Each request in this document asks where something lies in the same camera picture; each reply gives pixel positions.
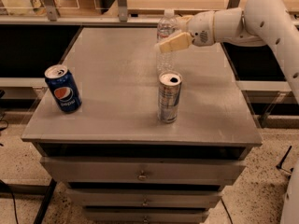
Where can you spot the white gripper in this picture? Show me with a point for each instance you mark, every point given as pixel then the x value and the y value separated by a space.
pixel 201 27

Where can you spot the clear plastic water bottle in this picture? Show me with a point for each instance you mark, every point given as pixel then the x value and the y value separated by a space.
pixel 166 26

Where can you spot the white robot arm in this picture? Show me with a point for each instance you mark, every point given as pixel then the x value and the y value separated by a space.
pixel 258 23

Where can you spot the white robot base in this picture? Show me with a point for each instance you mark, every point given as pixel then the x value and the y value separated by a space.
pixel 290 211

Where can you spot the silver redbull can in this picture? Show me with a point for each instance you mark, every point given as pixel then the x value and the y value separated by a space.
pixel 168 96

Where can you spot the blue pepsi can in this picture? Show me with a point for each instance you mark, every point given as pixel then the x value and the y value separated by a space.
pixel 63 88

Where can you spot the metal railing with posts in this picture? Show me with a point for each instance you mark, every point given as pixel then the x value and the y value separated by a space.
pixel 109 11

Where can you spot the grey metal drawer cabinet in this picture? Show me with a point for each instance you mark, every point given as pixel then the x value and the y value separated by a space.
pixel 116 74

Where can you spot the black antenna device on floor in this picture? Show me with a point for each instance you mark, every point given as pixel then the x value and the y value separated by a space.
pixel 279 166

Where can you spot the top grey drawer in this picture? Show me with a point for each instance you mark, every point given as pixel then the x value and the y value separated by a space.
pixel 142 170

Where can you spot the grey drawer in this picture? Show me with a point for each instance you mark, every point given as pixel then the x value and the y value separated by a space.
pixel 144 198
pixel 146 216
pixel 142 170

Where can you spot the middle grey drawer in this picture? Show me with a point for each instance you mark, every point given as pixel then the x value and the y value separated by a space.
pixel 144 198

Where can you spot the bottom grey drawer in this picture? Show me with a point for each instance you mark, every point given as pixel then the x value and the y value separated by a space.
pixel 146 216

